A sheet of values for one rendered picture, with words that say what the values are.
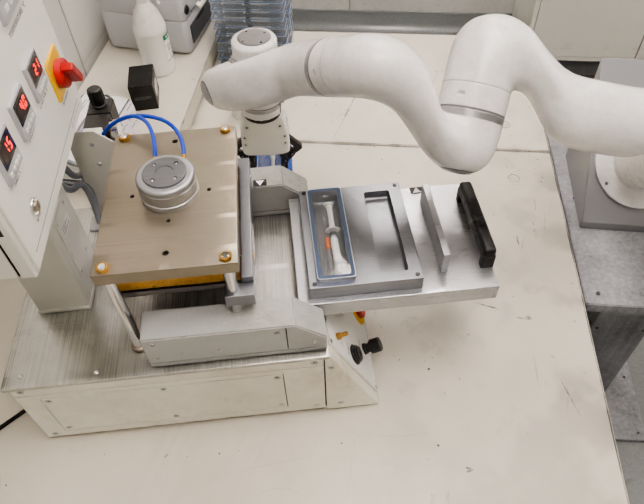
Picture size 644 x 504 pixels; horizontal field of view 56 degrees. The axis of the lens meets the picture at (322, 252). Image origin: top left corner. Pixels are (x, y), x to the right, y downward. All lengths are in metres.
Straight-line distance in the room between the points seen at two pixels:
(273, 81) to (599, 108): 0.50
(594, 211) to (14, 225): 1.06
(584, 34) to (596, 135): 2.15
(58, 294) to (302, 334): 0.37
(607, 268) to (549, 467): 0.44
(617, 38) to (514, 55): 2.22
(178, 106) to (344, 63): 0.75
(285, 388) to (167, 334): 0.22
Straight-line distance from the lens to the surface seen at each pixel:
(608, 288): 1.27
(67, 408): 1.01
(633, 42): 3.15
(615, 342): 1.77
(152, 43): 1.62
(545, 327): 1.17
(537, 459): 1.05
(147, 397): 0.97
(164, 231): 0.81
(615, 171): 1.35
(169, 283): 0.84
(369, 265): 0.88
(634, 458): 1.99
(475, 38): 0.91
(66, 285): 0.95
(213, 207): 0.82
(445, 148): 0.88
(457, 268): 0.93
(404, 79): 0.85
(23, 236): 0.72
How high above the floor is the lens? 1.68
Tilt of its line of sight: 50 degrees down
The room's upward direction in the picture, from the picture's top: 2 degrees counter-clockwise
